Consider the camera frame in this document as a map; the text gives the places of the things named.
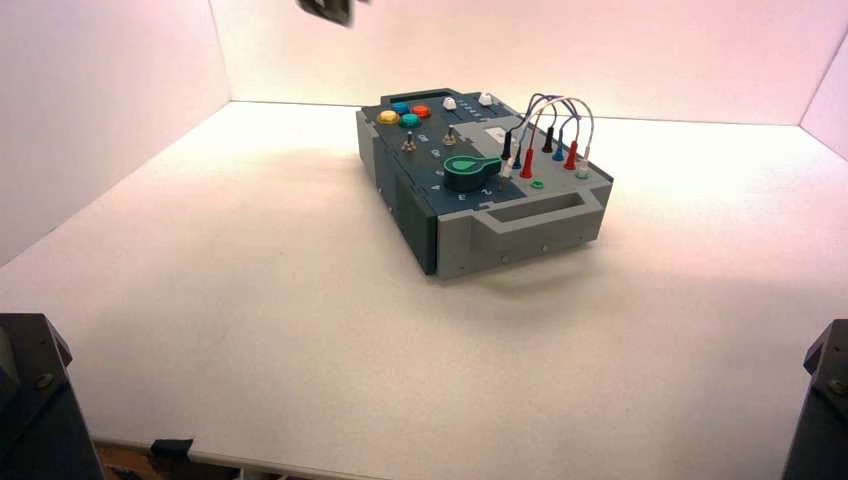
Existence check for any white banana plug cable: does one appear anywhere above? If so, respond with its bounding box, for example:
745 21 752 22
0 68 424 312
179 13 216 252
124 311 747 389
501 96 596 179

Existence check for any green rotary knob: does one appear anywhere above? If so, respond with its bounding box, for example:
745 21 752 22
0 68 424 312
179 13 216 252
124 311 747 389
442 155 503 194

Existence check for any black banana plug cable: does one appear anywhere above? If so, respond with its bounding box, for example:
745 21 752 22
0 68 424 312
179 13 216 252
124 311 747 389
501 99 558 162

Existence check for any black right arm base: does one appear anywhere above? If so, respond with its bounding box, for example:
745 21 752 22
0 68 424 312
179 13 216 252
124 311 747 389
781 319 848 480

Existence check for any grey and blue control box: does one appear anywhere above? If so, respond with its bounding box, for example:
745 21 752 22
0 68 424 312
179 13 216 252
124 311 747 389
355 87 614 280

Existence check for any black table edge clamp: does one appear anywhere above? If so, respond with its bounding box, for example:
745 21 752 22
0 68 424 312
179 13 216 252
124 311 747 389
146 438 195 473

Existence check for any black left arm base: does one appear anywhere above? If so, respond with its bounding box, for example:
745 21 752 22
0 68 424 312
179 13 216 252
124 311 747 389
0 312 105 480

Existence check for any blue banana plug cable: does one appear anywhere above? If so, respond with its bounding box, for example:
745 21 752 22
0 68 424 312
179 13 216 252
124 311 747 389
511 92 575 171

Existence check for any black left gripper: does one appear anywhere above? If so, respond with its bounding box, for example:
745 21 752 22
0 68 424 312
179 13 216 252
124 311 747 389
296 0 372 28

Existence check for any red banana plug cable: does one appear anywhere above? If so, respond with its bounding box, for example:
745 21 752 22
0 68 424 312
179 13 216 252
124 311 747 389
519 97 580 181

